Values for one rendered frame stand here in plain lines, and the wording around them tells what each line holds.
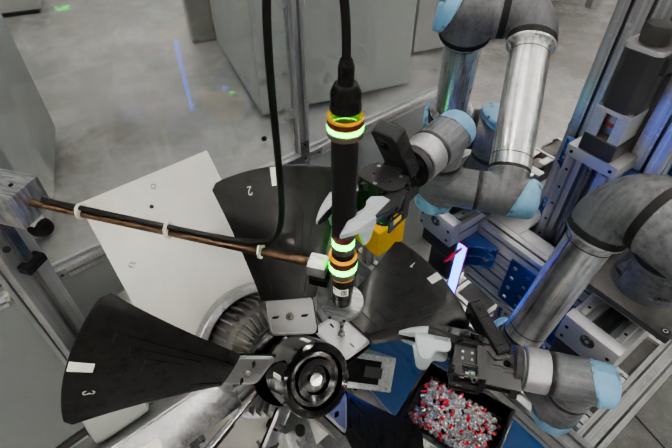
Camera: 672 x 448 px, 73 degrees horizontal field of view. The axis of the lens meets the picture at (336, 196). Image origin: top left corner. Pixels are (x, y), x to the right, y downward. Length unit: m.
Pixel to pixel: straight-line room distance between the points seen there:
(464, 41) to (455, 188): 0.35
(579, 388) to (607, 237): 0.25
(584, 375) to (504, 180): 0.34
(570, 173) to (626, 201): 0.60
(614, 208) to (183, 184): 0.77
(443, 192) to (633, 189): 0.29
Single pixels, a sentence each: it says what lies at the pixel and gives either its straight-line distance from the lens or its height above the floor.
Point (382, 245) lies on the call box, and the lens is 1.24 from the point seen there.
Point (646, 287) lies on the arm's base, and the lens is 1.27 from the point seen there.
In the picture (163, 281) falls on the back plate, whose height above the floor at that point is 1.21.
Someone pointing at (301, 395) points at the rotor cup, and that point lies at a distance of 0.79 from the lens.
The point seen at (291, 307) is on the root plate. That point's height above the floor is 1.26.
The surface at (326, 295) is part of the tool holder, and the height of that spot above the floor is 1.32.
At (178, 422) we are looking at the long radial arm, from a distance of 0.91.
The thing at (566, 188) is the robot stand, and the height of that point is 1.12.
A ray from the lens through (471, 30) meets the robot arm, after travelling 1.04.
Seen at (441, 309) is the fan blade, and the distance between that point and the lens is 0.95.
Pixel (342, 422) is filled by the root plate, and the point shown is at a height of 1.11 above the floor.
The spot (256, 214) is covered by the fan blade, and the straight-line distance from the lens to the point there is 0.80.
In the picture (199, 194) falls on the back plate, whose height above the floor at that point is 1.30.
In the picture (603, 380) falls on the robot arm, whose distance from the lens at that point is 0.91.
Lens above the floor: 1.93
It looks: 42 degrees down
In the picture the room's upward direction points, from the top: straight up
